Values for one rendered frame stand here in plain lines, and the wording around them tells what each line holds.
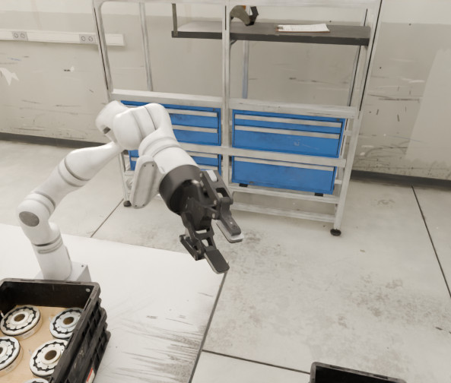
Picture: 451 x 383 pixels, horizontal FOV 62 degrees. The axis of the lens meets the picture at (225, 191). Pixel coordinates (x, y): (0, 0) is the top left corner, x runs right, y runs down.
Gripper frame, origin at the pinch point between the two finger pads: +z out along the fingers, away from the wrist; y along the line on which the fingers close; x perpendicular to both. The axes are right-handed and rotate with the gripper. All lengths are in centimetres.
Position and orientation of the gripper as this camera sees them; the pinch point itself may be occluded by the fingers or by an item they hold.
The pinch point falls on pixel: (224, 248)
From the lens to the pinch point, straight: 51.0
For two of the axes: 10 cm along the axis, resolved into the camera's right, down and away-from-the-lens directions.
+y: -3.0, 7.7, 5.6
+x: -8.2, 0.9, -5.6
